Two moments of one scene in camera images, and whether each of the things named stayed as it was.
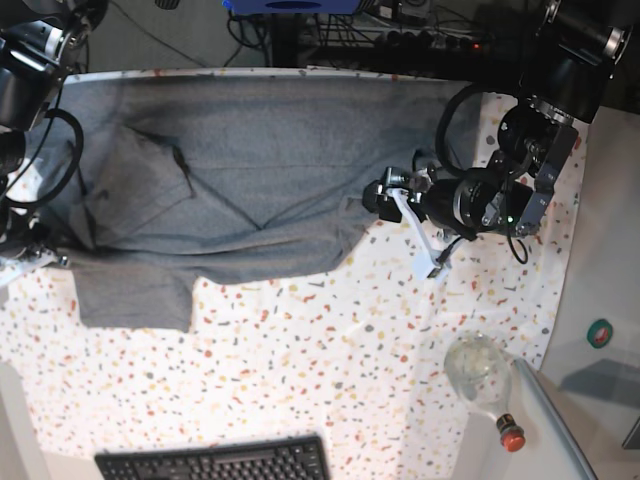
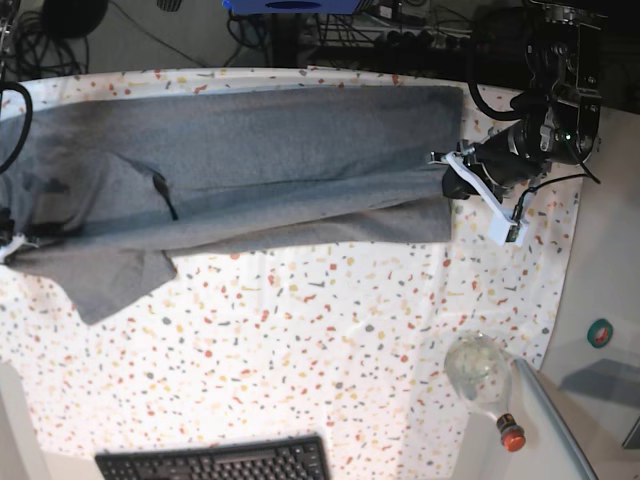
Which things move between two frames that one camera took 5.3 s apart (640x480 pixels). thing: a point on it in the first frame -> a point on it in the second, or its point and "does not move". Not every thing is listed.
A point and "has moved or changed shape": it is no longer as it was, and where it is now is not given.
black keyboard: [290, 458] does not move
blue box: [288, 7] does not move
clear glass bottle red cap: [478, 366] does not move
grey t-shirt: [170, 181] has moved or changed shape
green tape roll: [599, 333] does not move
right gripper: [382, 196] -> [465, 177]
